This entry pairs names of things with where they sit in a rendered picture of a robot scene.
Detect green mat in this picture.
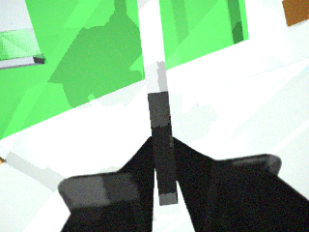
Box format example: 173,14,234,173
0,0,234,140

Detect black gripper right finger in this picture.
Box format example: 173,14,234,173
173,136,282,232

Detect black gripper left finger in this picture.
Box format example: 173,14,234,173
57,136,155,232

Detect red putter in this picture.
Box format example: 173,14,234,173
137,0,179,206

